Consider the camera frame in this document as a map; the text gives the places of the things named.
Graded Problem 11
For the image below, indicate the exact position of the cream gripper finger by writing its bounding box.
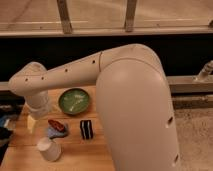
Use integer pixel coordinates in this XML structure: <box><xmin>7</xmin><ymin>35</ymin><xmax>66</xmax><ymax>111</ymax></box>
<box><xmin>27</xmin><ymin>115</ymin><xmax>36</xmax><ymax>133</ymax></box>

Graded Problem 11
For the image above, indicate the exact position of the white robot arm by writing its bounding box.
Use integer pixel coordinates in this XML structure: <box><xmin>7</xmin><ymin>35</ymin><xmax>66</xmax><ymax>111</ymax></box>
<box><xmin>9</xmin><ymin>44</ymin><xmax>181</xmax><ymax>171</ymax></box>

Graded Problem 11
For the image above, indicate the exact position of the green ceramic bowl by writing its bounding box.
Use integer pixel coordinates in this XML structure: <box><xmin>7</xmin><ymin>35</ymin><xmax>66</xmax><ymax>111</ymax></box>
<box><xmin>58</xmin><ymin>88</ymin><xmax>90</xmax><ymax>115</ymax></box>

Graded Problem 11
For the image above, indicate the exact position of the black white striped eraser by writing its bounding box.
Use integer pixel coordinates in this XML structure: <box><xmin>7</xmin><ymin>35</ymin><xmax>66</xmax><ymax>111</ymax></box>
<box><xmin>80</xmin><ymin>120</ymin><xmax>93</xmax><ymax>139</ymax></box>

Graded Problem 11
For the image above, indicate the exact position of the red brown toy object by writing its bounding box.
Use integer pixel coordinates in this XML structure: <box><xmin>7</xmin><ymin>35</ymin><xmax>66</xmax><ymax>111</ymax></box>
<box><xmin>48</xmin><ymin>119</ymin><xmax>65</xmax><ymax>132</ymax></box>

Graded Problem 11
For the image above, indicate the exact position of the blue grey cloth piece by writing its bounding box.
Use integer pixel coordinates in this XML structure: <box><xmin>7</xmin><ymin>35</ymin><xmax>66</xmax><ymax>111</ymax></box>
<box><xmin>46</xmin><ymin>124</ymin><xmax>69</xmax><ymax>139</ymax></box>

